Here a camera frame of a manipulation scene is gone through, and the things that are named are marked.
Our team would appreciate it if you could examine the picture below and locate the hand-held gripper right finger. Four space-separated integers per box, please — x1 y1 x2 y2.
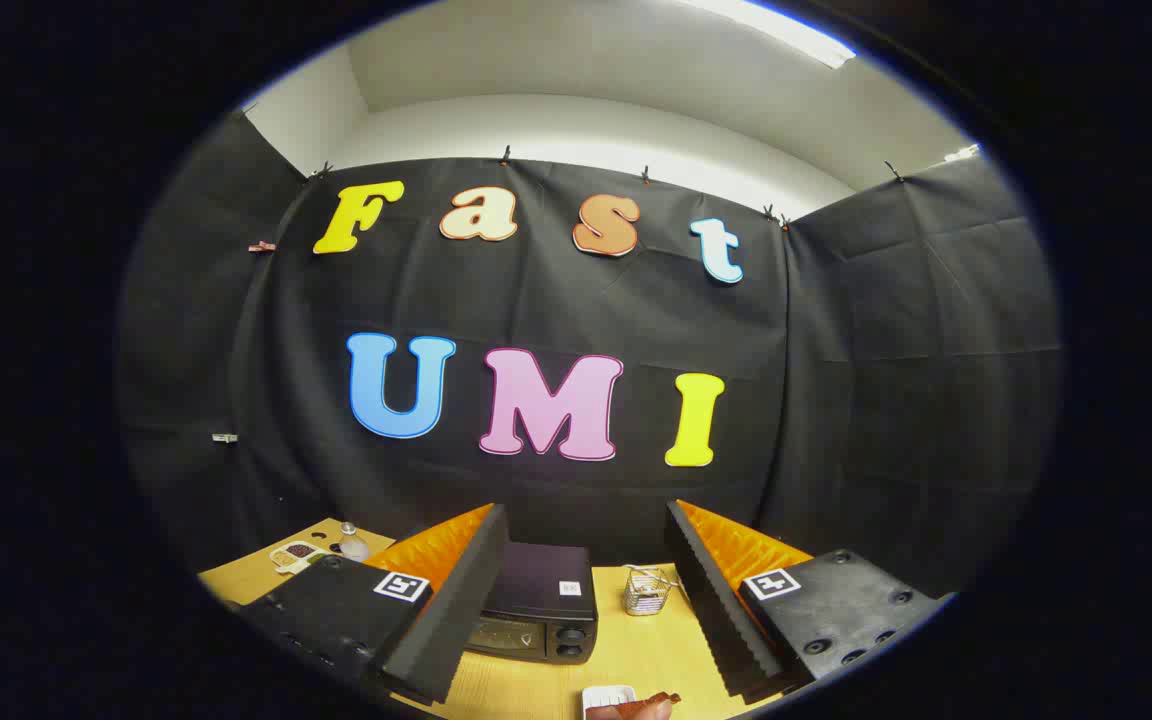
664 498 957 701

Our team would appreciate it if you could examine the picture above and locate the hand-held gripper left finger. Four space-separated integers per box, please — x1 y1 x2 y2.
236 503 510 706

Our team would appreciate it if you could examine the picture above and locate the black toaster oven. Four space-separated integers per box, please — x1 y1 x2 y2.
464 541 599 666

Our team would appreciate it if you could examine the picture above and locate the red-brown meat piece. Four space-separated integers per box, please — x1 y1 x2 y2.
591 692 683 720

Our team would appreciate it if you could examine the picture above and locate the white plastic tray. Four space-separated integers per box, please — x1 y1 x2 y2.
582 685 637 720

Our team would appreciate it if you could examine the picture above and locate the divided spice dish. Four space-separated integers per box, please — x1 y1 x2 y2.
269 540 332 575

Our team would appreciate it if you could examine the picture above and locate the metal wire basket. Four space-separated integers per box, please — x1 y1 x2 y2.
622 565 682 617

